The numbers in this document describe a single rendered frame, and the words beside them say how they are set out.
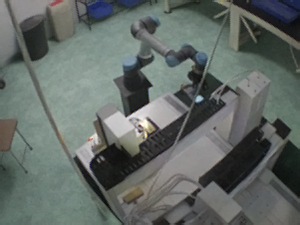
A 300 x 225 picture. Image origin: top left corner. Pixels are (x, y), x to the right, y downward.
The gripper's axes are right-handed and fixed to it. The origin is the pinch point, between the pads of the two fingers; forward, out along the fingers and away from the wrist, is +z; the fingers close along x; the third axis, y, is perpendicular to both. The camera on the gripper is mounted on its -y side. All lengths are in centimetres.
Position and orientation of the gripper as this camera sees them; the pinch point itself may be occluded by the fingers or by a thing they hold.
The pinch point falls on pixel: (194, 89)
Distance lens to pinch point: 203.7
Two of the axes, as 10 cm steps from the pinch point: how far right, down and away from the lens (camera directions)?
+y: -5.3, -7.6, 3.7
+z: -0.6, 4.7, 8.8
